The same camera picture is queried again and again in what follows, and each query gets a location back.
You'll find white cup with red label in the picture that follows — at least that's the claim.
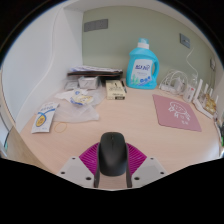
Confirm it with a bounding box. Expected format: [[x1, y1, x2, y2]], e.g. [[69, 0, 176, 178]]
[[182, 83, 196, 103]]

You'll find blue detergent bottle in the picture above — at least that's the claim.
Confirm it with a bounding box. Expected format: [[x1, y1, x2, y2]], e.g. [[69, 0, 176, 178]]
[[125, 37, 160, 90]]

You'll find golden snack packet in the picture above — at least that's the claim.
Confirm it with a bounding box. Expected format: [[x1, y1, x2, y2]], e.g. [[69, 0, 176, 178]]
[[203, 96, 218, 114]]

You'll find silver foil packet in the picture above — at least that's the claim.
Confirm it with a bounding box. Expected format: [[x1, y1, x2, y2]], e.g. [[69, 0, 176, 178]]
[[77, 75, 100, 90], [63, 79, 80, 92]]

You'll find yellow cardboard box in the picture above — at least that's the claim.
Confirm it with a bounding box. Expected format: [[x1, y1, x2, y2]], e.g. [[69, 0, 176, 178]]
[[105, 79, 127, 101]]

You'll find white power strip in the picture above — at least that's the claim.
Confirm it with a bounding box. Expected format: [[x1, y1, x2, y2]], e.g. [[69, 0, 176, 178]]
[[159, 83, 186, 95]]

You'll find stack of dark books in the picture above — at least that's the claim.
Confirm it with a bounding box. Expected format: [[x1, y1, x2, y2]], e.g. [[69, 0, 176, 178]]
[[67, 65, 124, 80]]

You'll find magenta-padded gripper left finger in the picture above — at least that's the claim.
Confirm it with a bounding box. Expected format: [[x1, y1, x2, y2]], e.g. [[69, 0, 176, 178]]
[[57, 142, 101, 189]]

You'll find tan rubber band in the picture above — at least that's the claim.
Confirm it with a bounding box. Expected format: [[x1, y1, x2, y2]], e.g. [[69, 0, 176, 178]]
[[54, 121, 69, 134]]

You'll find grey wall plate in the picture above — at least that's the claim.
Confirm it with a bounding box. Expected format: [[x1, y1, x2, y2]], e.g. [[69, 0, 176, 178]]
[[83, 18, 109, 33]]

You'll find white printed plastic packet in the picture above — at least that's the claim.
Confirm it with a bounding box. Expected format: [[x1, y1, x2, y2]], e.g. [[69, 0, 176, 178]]
[[69, 89, 95, 106]]

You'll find clear plastic bag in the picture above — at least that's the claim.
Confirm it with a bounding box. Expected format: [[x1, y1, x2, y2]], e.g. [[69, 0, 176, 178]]
[[53, 87, 107, 124]]

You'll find white charger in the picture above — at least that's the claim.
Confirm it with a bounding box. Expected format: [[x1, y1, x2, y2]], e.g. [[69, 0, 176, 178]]
[[174, 78, 185, 93]]

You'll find grey wall socket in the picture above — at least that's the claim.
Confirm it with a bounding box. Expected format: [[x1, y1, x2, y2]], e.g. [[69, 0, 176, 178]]
[[179, 33, 191, 49]]

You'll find pink printed mouse pad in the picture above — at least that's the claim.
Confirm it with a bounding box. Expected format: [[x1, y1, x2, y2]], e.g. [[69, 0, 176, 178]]
[[152, 93, 203, 133]]

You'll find black pen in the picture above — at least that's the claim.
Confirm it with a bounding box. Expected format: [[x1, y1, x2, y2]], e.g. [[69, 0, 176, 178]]
[[121, 79, 128, 94]]

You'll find white coiled cable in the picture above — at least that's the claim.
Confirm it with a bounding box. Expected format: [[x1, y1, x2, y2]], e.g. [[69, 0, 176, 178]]
[[160, 69, 187, 90]]

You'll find white blue yellow sachet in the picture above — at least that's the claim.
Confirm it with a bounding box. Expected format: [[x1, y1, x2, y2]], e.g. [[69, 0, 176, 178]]
[[31, 101, 60, 134]]

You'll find white wall cable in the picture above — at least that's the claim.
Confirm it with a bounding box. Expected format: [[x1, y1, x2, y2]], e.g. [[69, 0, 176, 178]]
[[185, 48, 199, 79]]

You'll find black computer mouse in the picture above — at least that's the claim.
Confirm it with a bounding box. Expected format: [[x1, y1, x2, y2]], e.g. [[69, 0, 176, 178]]
[[97, 131, 129, 177]]

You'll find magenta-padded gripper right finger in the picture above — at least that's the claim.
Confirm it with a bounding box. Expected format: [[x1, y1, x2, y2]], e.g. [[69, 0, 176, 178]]
[[125, 142, 168, 189]]

